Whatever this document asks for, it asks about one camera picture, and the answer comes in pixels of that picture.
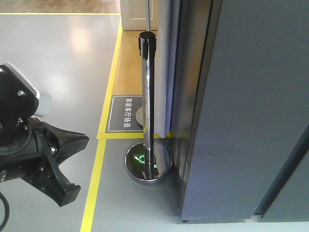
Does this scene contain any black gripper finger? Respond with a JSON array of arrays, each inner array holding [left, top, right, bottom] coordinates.
[[42, 122, 89, 165], [33, 132, 81, 207]]

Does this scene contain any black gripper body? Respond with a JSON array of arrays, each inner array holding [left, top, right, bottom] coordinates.
[[0, 118, 60, 191]]

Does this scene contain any open fridge door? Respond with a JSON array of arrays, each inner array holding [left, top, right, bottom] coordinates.
[[171, 0, 309, 223]]

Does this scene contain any grey floor sign sticker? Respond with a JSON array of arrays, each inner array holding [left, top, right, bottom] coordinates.
[[106, 95, 143, 133]]

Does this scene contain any white curtain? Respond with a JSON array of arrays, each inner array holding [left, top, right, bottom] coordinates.
[[154, 0, 181, 139]]

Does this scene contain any white cabinet background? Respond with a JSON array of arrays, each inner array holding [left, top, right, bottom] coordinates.
[[120, 0, 159, 31]]

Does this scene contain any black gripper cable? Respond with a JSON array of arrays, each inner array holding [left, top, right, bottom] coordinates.
[[0, 192, 10, 228]]

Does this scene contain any wrist camera box arm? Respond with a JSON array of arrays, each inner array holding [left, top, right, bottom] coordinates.
[[0, 61, 53, 148]]

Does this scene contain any chrome stanchion post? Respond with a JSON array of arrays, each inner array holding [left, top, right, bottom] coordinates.
[[125, 31, 172, 184]]

